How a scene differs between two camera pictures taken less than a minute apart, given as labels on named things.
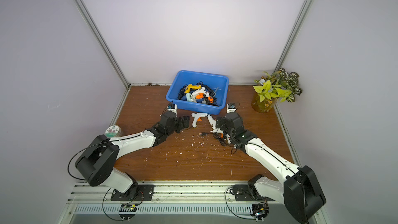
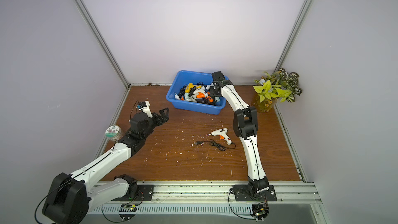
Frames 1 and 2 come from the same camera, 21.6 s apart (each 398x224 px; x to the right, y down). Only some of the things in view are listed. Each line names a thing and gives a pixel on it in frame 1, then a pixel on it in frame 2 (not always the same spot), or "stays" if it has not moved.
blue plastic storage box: x=178 y=79 stays
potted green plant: x=280 y=85 stays
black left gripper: x=186 y=122 → x=164 y=118
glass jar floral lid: x=113 y=131 stays
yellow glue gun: x=191 y=86 stays
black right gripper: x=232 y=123 → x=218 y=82
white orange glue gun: x=213 y=122 → x=180 y=96
